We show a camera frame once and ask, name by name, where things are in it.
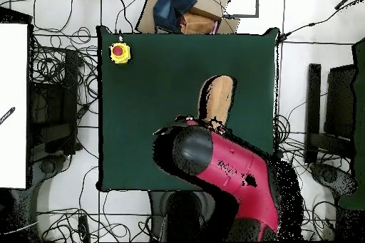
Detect peach terry towel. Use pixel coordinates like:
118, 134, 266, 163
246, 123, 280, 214
199, 75, 237, 127

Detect black flat panel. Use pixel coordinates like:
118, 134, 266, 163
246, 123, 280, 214
324, 64, 357, 141

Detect dark green table cloth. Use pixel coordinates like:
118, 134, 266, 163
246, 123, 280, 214
96, 25, 281, 192

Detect yellow emergency stop button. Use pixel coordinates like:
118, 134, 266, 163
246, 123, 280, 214
109, 41, 133, 66

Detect crumpled orange cloth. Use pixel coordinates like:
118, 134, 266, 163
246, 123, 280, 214
180, 12, 218, 35

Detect blue jeans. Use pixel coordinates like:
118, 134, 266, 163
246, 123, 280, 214
153, 0, 198, 33

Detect brown cardboard box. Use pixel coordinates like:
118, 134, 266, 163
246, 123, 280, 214
135, 0, 241, 35

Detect black upright bar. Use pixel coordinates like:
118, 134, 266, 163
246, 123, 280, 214
304, 63, 322, 165

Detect white panel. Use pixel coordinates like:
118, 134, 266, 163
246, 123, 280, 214
0, 23, 29, 190

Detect black striped bar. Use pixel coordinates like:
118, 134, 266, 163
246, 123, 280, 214
0, 106, 16, 125

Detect green cloth sheet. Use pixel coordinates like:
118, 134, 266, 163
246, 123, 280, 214
337, 37, 365, 210

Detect black cable tangle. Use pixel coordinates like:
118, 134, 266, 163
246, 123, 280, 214
29, 26, 100, 118
272, 114, 351, 241

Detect curved black cable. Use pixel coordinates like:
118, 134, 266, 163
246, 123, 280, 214
108, 0, 135, 34

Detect black cable with plug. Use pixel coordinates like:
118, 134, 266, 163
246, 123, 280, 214
277, 0, 365, 43

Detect black pedestal leg with knob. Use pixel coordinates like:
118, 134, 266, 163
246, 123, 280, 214
28, 153, 68, 192
310, 162, 357, 198

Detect looped black cable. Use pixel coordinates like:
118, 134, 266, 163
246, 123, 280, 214
33, 0, 77, 32

